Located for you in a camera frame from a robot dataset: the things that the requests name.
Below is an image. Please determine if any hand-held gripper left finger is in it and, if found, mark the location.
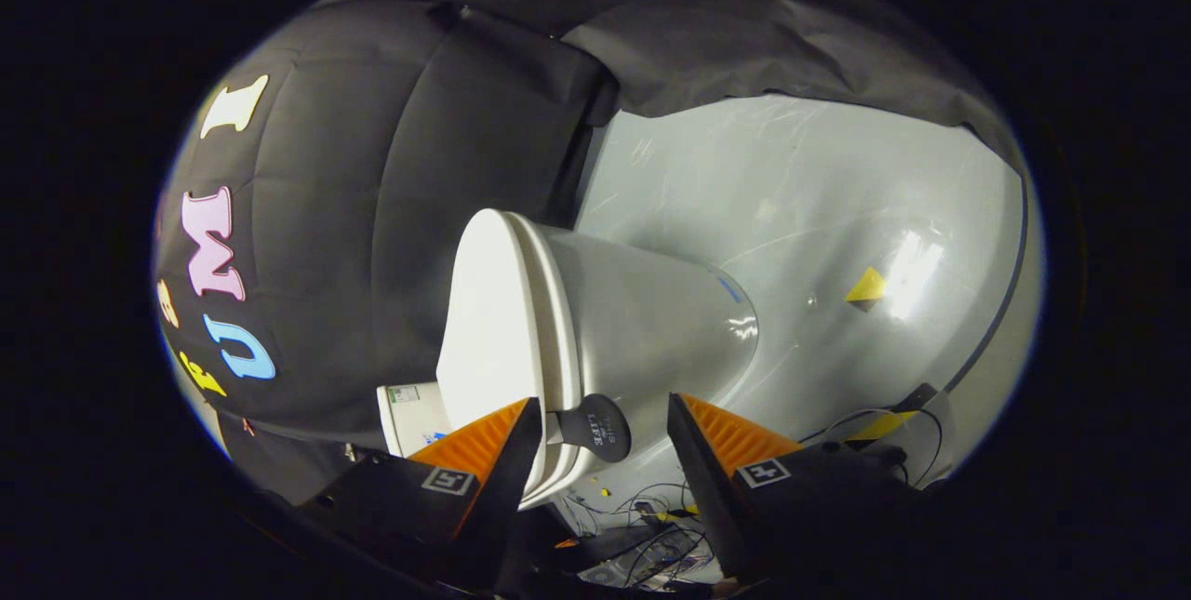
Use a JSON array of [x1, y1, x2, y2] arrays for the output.
[[294, 397, 544, 596]]

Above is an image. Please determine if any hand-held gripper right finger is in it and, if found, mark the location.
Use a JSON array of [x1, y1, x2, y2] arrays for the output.
[[666, 393, 920, 584]]

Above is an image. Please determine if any black lid pull tab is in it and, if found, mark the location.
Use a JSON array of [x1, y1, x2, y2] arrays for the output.
[[546, 393, 633, 464]]

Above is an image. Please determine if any white toilet tank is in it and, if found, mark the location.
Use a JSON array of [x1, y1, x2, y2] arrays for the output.
[[376, 382, 455, 460]]

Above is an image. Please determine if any yellow tape piece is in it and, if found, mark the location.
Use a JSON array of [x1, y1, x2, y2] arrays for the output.
[[849, 410, 919, 444], [844, 266, 888, 313]]

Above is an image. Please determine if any black backdrop cloth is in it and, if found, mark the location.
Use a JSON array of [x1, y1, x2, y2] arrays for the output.
[[154, 0, 1024, 500]]

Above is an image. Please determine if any tangle of thin cables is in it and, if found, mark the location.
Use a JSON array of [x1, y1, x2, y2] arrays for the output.
[[556, 477, 738, 590]]

